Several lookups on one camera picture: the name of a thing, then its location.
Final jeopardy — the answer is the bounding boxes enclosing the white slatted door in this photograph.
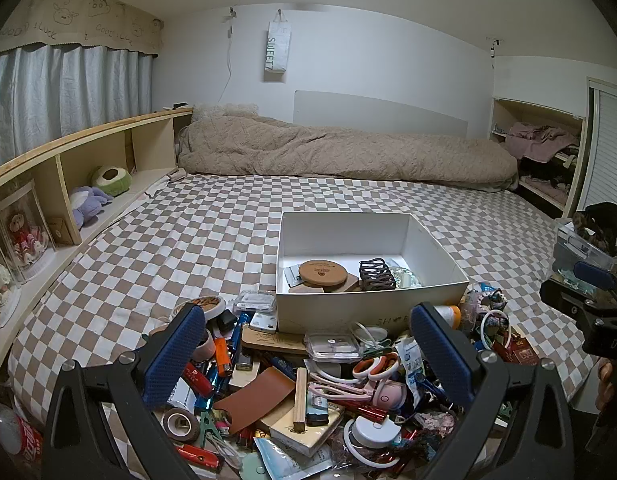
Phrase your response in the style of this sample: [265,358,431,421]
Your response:
[573,77,617,221]

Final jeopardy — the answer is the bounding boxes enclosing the green clamp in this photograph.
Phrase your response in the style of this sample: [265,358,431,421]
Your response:
[196,410,229,448]

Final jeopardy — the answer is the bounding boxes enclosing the grey-blue curtain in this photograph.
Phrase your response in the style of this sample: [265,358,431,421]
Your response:
[0,45,154,171]

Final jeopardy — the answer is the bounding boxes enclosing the white round compact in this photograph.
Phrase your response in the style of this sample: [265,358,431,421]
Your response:
[343,417,404,468]

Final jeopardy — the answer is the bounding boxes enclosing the clear sachet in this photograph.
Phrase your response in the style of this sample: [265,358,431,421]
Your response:
[389,255,422,289]

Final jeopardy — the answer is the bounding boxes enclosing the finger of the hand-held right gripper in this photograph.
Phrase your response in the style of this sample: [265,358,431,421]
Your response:
[575,261,615,289]
[540,279,617,328]

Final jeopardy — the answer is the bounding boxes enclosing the small wooden box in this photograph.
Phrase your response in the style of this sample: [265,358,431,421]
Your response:
[48,216,82,246]

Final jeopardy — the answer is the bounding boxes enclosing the purple plush toy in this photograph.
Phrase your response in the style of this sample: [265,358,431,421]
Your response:
[69,186,114,226]

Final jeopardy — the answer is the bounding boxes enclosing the clear storage box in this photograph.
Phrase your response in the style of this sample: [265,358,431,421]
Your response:
[556,220,617,271]

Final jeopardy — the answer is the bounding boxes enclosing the beige book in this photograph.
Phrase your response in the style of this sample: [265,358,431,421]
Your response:
[269,400,347,458]

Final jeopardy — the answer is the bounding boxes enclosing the wide tape roll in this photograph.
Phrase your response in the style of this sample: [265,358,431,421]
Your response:
[173,296,228,321]

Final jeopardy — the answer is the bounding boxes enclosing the white cardboard box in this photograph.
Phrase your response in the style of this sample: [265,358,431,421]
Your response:
[275,211,470,335]

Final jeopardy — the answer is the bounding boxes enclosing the wall niche shelf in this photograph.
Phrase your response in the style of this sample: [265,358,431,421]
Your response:
[490,97,587,218]

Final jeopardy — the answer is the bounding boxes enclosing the green plush toy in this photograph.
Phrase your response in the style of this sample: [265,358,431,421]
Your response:
[91,165,134,197]

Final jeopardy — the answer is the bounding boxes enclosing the white hoop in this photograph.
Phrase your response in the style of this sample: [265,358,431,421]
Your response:
[481,310,512,356]

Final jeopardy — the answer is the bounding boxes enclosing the dark clothes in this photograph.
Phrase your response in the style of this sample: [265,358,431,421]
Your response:
[519,160,574,201]

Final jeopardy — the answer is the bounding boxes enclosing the pink clothes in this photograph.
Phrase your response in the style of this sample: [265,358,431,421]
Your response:
[503,122,582,163]

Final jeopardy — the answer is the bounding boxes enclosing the white bottle orange cap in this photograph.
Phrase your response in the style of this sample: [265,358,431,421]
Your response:
[433,305,462,331]

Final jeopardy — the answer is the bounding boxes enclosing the blue white sachet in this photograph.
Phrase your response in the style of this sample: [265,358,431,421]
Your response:
[253,437,334,480]

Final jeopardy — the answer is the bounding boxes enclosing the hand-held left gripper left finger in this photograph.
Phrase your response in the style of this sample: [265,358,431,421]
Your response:
[42,302,206,480]

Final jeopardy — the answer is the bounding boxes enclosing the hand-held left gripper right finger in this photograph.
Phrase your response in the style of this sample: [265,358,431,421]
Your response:
[410,302,574,480]

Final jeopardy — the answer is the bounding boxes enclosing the tall blue packet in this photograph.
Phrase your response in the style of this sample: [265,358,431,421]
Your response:
[396,337,427,401]

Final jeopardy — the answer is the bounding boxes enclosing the engraved wooden board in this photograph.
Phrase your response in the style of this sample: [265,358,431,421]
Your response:
[241,327,309,358]

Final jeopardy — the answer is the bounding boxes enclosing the fluffy cream pillow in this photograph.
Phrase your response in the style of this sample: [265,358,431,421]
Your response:
[191,103,259,121]

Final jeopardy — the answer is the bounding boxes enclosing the pink round device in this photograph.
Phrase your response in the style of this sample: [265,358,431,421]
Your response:
[371,380,408,411]

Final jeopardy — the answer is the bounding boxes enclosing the dark patterned scrunchie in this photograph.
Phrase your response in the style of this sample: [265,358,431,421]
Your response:
[476,287,507,311]

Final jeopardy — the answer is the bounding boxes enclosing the clear display case with doll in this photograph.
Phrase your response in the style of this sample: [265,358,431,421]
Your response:
[0,180,56,286]

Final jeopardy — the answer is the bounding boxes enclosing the orange lighter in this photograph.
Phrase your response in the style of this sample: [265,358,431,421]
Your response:
[213,337,234,376]

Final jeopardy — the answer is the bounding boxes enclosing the clear nail tip case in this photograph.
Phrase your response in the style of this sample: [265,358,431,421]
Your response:
[304,332,362,363]

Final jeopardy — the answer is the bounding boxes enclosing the white hanging cable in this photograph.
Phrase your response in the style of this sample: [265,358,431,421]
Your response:
[218,7,239,106]

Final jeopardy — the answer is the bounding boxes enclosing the beige quilt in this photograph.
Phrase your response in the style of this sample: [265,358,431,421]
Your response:
[177,105,519,193]

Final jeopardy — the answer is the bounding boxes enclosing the beige square coaster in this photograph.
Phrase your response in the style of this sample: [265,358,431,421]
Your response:
[288,280,360,295]

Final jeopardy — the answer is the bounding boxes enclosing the floral scrunchie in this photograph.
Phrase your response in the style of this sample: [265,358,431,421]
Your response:
[413,410,459,441]

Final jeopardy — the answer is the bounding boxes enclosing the wooden bedside shelf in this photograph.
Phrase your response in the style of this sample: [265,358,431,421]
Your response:
[0,107,194,361]

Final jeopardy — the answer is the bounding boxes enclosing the red box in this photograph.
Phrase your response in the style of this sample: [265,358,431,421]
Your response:
[491,337,534,366]

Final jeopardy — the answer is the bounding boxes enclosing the beige printed valance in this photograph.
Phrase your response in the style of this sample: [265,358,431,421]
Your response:
[0,0,164,57]

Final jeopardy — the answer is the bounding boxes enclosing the brown leather piece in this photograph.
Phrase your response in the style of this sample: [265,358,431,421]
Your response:
[214,366,295,423]

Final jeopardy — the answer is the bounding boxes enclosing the brown hair claw clip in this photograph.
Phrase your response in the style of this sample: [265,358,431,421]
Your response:
[359,258,398,291]

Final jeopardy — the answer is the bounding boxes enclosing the clear plastic case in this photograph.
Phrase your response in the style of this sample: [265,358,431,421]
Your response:
[232,290,278,317]

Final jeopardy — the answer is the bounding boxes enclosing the round cork coaster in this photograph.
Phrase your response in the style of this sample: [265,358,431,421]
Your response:
[298,259,345,288]

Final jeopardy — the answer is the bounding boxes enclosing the orange-handled scissors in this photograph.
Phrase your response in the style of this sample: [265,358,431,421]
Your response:
[353,352,400,381]

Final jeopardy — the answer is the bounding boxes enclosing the checkered bed sheet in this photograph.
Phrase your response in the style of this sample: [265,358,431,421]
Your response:
[8,170,604,480]

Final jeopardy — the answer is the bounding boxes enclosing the white hanging paper bag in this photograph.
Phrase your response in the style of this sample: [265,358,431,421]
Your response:
[263,10,292,83]

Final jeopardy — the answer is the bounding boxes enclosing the dark fluffy item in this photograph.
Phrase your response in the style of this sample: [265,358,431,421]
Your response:
[571,202,617,256]

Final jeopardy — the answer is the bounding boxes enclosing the blue pen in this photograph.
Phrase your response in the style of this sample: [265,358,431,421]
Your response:
[236,312,254,356]

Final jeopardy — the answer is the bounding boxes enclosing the small brown tape roll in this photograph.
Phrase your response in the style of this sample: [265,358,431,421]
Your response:
[161,407,202,443]

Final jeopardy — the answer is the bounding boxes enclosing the plastic bottle red label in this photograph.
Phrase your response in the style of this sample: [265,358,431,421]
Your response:
[0,402,44,461]

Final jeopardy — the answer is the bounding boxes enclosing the person's right hand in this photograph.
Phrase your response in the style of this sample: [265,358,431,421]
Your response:
[597,360,615,412]

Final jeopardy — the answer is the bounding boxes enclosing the wooden block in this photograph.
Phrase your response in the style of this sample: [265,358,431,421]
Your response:
[294,367,308,433]

